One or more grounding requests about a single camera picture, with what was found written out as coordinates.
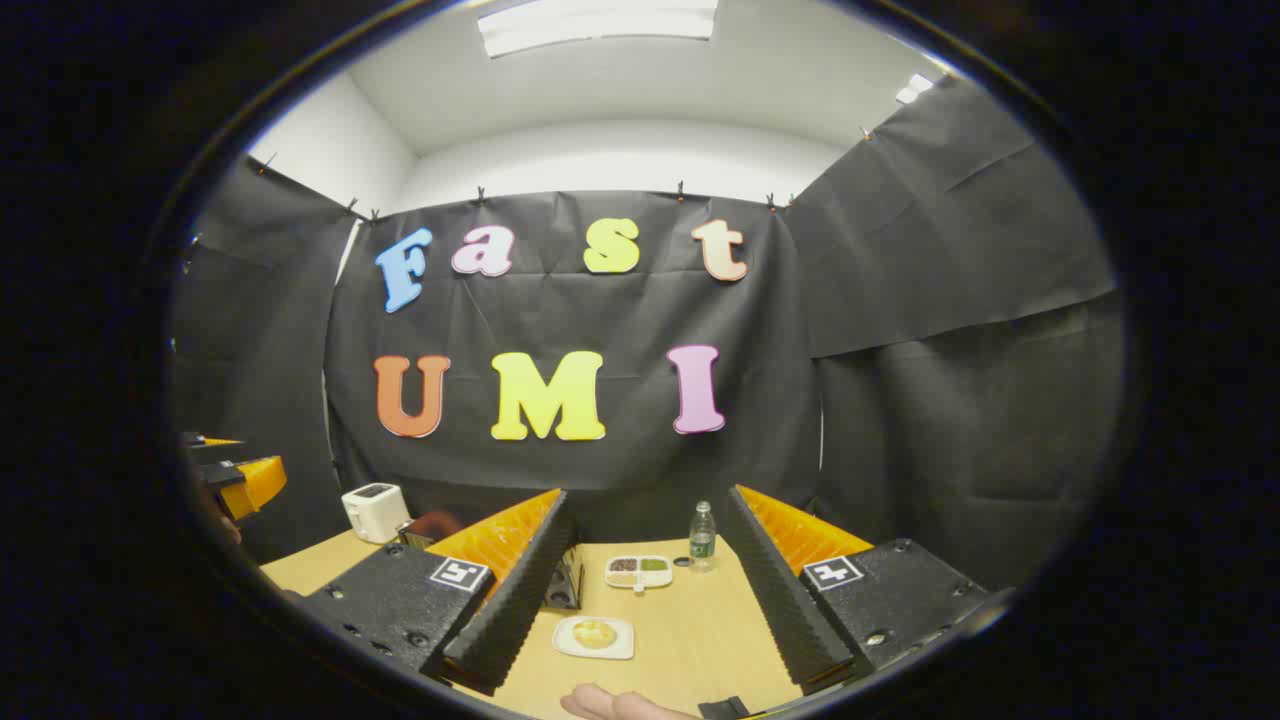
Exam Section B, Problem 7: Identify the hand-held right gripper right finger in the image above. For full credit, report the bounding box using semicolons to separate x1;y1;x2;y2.
720;484;993;695

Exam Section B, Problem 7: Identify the wire mesh holder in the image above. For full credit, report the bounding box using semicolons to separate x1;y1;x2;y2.
545;545;586;611

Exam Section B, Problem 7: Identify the black backdrop cloth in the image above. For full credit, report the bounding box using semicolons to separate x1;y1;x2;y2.
170;75;1126;591

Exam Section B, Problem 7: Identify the white toaster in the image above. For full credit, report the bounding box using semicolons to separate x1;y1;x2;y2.
341;483;412;545

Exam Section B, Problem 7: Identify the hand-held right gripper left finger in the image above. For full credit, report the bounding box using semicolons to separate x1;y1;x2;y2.
298;488;581;698

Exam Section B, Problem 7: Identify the clear water bottle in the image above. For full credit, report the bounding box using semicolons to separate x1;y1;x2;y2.
689;501;718;573

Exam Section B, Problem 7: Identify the white divided condiment dish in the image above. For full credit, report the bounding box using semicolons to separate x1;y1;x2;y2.
604;555;675;593

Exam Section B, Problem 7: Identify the long ceiling light panel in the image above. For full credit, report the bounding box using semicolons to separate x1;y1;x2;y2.
480;0;719;57

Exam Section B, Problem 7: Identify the white square plate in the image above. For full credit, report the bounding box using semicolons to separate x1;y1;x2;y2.
552;615;636;661

